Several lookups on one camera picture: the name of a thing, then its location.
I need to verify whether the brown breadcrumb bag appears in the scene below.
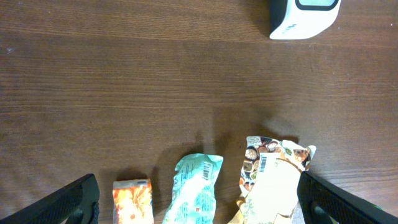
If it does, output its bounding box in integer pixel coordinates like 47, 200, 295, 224
229, 136, 317, 224

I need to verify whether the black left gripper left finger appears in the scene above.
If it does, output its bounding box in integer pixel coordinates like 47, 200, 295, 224
1, 174, 100, 224

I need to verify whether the small orange white packet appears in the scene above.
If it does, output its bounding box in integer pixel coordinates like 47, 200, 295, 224
113, 179, 154, 224

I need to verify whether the teal tissue packet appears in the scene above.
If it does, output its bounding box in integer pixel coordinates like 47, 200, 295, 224
162, 153, 223, 224

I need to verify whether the white barcode scanner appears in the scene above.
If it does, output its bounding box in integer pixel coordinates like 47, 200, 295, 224
269, 0, 341, 40

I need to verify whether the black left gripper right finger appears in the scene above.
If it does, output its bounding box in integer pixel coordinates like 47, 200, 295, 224
297, 171, 397, 224

